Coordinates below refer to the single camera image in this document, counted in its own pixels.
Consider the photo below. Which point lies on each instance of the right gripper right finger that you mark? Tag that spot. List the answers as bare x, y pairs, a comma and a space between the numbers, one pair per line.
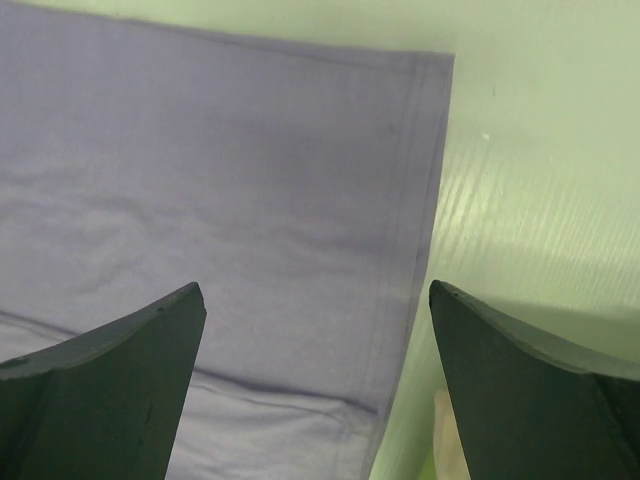
530, 404

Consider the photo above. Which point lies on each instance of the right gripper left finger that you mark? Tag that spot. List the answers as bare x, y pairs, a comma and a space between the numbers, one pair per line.
105, 404

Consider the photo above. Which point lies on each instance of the purple t shirt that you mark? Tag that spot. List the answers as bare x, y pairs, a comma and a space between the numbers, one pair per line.
296, 184

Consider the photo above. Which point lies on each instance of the beige t shirt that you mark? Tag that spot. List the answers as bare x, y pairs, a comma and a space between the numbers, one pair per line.
449, 459

